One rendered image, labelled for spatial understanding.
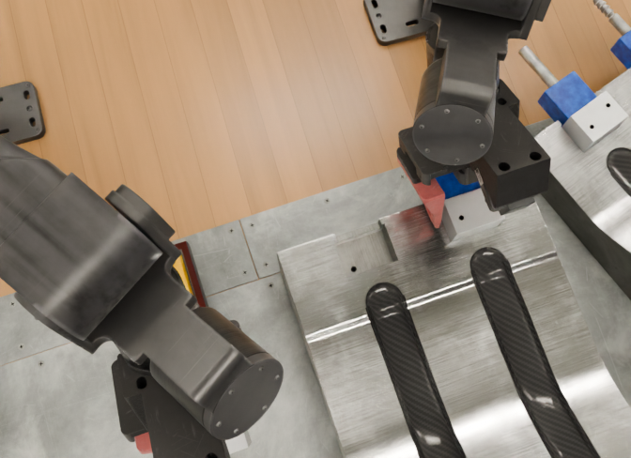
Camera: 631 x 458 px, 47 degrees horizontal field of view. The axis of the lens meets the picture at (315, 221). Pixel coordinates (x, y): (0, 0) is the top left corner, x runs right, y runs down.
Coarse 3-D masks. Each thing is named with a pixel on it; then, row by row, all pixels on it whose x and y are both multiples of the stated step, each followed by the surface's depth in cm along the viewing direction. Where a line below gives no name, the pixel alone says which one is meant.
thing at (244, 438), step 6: (246, 432) 63; (234, 438) 60; (240, 438) 60; (246, 438) 61; (228, 444) 60; (234, 444) 60; (240, 444) 60; (246, 444) 60; (228, 450) 60; (234, 450) 60
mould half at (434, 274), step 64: (320, 256) 71; (448, 256) 71; (512, 256) 71; (320, 320) 69; (448, 320) 70; (576, 320) 70; (320, 384) 69; (384, 384) 68; (448, 384) 69; (512, 384) 69; (576, 384) 69; (384, 448) 67; (512, 448) 66
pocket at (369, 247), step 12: (360, 228) 73; (372, 228) 73; (384, 228) 73; (336, 240) 73; (348, 240) 74; (360, 240) 74; (372, 240) 74; (384, 240) 74; (348, 252) 74; (360, 252) 74; (372, 252) 74; (384, 252) 74; (348, 264) 74; (360, 264) 74; (372, 264) 74; (384, 264) 74; (348, 276) 73
